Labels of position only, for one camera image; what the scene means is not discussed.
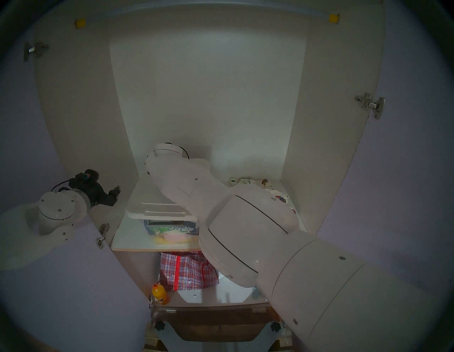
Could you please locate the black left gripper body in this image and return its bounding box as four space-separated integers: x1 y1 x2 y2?
69 176 117 207

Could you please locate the white bin lid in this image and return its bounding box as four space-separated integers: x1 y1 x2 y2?
126 177 197 221

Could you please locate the cream cartoon print garment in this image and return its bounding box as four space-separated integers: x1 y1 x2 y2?
229 177 297 215

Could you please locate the steel cabinet hinge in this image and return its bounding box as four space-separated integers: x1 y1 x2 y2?
95 224 110 249
23 42 49 61
355 93 385 120

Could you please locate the navy leaf print garment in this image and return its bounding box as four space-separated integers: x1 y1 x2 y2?
145 220 201 235

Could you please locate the red plaid woven bag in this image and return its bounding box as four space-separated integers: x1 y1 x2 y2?
160 251 220 291

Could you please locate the lavender wardrobe door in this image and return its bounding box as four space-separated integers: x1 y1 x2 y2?
0 35 153 352
280 0 454 352

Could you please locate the orange juice bottle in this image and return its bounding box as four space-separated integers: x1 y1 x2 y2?
152 283 170 306

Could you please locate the pale wardrobe hanging rod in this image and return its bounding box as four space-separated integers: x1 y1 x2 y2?
83 2 332 24

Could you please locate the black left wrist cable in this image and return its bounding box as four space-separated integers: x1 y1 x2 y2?
51 179 80 193

